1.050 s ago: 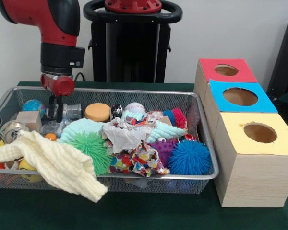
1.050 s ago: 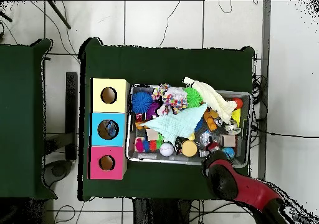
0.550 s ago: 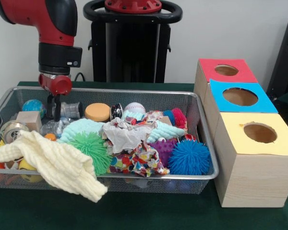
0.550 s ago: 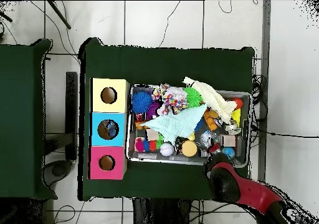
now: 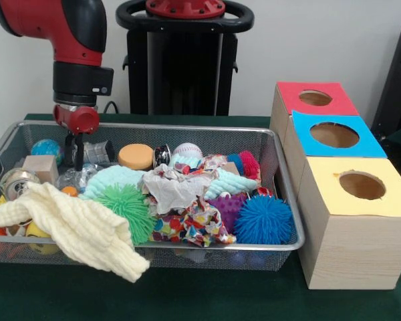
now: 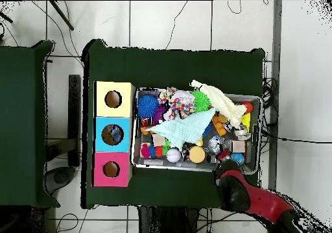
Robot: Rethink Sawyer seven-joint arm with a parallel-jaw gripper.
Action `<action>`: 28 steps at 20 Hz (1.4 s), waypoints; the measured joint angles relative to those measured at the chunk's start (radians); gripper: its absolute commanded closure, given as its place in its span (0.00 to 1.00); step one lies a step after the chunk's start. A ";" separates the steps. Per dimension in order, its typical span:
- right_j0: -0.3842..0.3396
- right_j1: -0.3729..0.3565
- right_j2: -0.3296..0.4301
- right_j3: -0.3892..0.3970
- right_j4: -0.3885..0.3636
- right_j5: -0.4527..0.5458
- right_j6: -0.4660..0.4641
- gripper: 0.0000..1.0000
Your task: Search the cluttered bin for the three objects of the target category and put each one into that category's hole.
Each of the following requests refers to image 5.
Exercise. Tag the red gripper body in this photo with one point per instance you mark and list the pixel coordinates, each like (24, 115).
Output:
(77, 119)

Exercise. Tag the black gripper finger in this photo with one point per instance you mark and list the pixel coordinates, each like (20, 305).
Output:
(69, 148)
(81, 150)

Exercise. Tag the crushed clear water bottle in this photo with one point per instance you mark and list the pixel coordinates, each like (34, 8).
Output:
(73, 177)

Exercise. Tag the mint green cloth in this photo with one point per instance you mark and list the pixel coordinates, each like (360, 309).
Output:
(110, 177)

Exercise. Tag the crushed silver can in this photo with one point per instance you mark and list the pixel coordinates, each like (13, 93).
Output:
(162, 155)

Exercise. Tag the colourful patterned cloth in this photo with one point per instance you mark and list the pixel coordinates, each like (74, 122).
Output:
(194, 227)
(174, 187)

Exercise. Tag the blue spiky ball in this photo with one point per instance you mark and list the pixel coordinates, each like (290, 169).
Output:
(264, 219)

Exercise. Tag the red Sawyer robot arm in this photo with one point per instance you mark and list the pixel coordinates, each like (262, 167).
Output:
(53, 27)

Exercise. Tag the shallow clear mesh bin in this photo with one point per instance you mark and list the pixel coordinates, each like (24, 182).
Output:
(284, 174)

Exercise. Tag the wooden box with three holes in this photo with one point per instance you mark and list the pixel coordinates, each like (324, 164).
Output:
(354, 247)

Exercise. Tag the small blue globe ball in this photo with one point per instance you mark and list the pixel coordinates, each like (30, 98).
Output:
(47, 148)

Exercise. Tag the small wooden cube block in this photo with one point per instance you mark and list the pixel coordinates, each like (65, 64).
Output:
(40, 168)

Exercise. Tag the small orange ball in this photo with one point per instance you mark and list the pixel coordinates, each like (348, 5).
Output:
(69, 191)

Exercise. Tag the tan round bun toy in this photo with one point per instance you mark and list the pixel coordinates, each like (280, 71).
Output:
(136, 156)

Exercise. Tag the round silver tin can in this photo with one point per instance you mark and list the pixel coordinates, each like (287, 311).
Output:
(17, 184)

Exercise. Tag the green spiky ball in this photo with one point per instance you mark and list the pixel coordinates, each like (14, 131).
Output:
(130, 207)

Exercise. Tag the pale yellow cloth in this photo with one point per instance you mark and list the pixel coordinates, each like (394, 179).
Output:
(80, 227)

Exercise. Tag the pale pink ball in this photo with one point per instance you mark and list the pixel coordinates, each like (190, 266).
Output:
(187, 150)

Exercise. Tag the purple spiky ball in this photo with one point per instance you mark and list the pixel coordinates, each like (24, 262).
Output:
(227, 208)

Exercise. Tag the red spiky toy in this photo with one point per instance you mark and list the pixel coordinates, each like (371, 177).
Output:
(249, 164)

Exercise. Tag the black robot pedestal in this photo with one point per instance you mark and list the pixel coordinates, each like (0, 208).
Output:
(180, 67)

